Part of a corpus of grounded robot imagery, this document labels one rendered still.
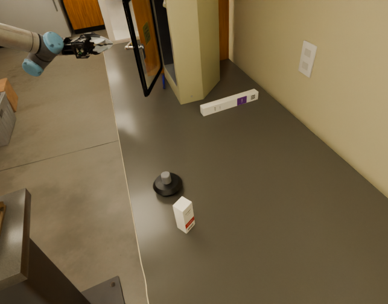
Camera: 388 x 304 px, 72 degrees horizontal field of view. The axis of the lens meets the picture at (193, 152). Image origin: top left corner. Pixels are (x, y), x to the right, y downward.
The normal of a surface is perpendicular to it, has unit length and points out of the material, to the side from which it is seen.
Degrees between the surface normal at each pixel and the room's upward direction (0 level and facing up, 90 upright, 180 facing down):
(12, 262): 0
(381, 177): 90
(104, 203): 0
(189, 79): 90
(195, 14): 90
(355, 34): 90
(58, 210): 0
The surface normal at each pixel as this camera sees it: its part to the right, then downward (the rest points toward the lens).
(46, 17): 0.31, 0.62
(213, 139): -0.08, -0.75
